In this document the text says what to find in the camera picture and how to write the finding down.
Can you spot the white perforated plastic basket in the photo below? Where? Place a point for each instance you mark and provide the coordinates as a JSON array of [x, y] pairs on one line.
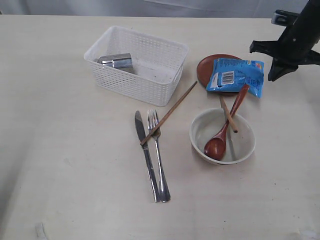
[[157, 64]]

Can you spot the grey curtain backdrop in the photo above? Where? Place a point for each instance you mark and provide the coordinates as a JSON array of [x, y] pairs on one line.
[[152, 8]]

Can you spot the steel cup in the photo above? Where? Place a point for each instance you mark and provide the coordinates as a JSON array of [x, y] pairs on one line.
[[121, 61]]

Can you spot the white ceramic bowl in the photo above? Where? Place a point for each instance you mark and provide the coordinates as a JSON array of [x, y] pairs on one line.
[[239, 146]]

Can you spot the blue snack bag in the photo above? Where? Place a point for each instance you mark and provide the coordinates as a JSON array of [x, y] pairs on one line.
[[230, 75]]

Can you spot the brown wooden plate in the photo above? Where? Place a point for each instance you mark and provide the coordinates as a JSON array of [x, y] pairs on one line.
[[205, 67]]

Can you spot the silver table knife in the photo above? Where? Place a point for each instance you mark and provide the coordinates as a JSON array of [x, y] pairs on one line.
[[139, 126]]

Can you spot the silver fork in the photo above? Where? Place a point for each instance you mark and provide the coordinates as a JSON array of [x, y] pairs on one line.
[[152, 121]]

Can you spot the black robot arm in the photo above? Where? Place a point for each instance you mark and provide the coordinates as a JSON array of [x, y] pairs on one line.
[[310, 15]]

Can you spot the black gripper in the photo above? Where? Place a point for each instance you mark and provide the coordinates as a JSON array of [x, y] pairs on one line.
[[293, 48]]

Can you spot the brown wooden chopstick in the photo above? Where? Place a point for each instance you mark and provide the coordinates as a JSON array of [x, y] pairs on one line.
[[228, 115], [166, 116]]

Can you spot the brown wooden spoon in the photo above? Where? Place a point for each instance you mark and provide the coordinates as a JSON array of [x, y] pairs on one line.
[[215, 148]]

